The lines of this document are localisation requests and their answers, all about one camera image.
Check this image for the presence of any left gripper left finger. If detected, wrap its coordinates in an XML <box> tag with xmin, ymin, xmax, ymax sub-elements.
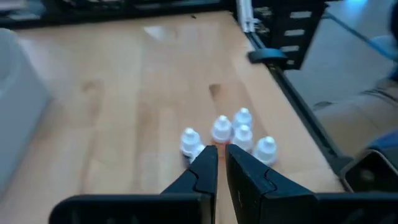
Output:
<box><xmin>161</xmin><ymin>145</ymin><xmax>218</xmax><ymax>195</ymax></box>

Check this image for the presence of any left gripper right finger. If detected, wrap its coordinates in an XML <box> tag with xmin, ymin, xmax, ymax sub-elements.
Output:
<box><xmin>225</xmin><ymin>144</ymin><xmax>315</xmax><ymax>224</ymax></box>

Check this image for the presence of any small white-capped dropper bottle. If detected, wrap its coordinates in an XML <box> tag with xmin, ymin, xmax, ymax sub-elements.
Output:
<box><xmin>188</xmin><ymin>143</ymin><xmax>206</xmax><ymax>164</ymax></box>
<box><xmin>179</xmin><ymin>127</ymin><xmax>201</xmax><ymax>158</ymax></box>
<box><xmin>231</xmin><ymin>107</ymin><xmax>253</xmax><ymax>130</ymax></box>
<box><xmin>231</xmin><ymin>124</ymin><xmax>254</xmax><ymax>152</ymax></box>
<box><xmin>210</xmin><ymin>114</ymin><xmax>233</xmax><ymax>156</ymax></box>
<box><xmin>252</xmin><ymin>136</ymin><xmax>278</xmax><ymax>166</ymax></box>

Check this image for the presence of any grey plastic bin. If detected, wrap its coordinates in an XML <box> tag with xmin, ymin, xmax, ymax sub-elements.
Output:
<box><xmin>0</xmin><ymin>27</ymin><xmax>52</xmax><ymax>195</ymax></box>

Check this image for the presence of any silver aluminium profile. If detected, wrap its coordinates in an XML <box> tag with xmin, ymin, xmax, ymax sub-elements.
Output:
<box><xmin>235</xmin><ymin>0</ymin><xmax>261</xmax><ymax>34</ymax></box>

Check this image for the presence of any black aluminium table frame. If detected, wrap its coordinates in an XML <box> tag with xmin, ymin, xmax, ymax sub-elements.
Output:
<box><xmin>0</xmin><ymin>0</ymin><xmax>354</xmax><ymax>175</ymax></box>

